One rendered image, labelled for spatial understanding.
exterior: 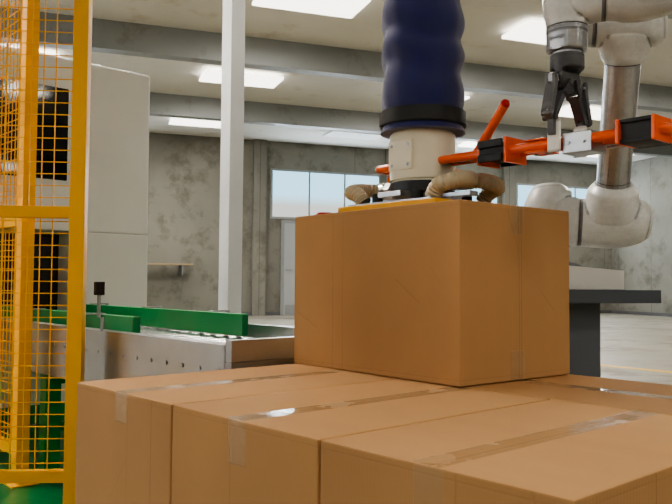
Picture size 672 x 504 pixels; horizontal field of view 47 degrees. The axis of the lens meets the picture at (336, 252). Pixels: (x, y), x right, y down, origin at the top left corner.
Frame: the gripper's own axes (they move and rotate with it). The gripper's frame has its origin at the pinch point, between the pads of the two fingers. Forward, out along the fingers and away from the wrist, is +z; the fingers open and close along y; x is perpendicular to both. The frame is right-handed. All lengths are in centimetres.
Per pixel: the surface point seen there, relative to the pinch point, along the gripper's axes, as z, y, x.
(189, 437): 58, 80, -25
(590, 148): 2.4, 4.5, 8.2
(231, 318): 45, -19, -160
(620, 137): 1.0, 4.7, 15.0
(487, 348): 45.1, 13.1, -11.8
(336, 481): 58, 79, 13
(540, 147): 0.6, 4.2, -4.1
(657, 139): 2.4, 4.3, 22.5
